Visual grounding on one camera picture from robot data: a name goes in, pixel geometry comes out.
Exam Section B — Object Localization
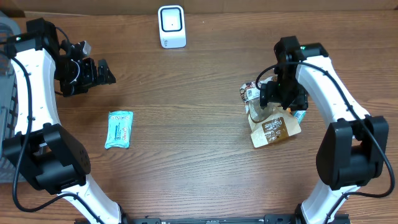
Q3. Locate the teal tissue pocket pack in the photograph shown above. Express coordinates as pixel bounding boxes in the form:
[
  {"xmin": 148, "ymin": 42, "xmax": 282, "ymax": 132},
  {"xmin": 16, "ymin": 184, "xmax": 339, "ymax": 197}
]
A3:
[{"xmin": 292, "ymin": 110, "xmax": 306, "ymax": 124}]

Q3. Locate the beige brown snack bag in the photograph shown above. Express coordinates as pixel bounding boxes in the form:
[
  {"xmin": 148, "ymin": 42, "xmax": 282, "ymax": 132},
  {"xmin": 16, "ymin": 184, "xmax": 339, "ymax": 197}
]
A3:
[{"xmin": 239, "ymin": 82, "xmax": 301, "ymax": 148}]

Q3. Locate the light blue wipes pack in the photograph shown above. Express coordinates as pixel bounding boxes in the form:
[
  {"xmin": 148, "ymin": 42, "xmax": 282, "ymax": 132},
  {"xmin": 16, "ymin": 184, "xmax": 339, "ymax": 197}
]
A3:
[{"xmin": 104, "ymin": 111, "xmax": 134, "ymax": 149}]

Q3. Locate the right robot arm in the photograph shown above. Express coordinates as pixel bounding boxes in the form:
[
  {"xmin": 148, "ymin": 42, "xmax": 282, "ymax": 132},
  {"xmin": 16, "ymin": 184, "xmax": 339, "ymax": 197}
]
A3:
[{"xmin": 256, "ymin": 36, "xmax": 396, "ymax": 224}]

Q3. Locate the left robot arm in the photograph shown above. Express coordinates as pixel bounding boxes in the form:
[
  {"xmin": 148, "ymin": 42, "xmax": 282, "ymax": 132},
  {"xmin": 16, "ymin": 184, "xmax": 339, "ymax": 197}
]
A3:
[{"xmin": 2, "ymin": 18, "xmax": 129, "ymax": 223}]

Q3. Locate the white barcode scanner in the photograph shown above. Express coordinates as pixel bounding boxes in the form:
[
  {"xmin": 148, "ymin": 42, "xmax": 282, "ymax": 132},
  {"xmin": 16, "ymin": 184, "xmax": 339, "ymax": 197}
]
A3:
[{"xmin": 157, "ymin": 5, "xmax": 187, "ymax": 49}]

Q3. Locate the grey plastic mesh basket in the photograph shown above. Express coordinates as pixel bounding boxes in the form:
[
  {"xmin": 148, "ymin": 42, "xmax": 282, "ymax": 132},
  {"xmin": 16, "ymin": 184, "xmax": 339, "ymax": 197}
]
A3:
[{"xmin": 1, "ymin": 12, "xmax": 21, "ymax": 184}]

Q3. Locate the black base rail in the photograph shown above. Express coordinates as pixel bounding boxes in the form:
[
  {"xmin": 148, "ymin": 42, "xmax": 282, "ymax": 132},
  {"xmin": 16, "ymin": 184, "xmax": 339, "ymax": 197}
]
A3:
[{"xmin": 121, "ymin": 214, "xmax": 303, "ymax": 224}]

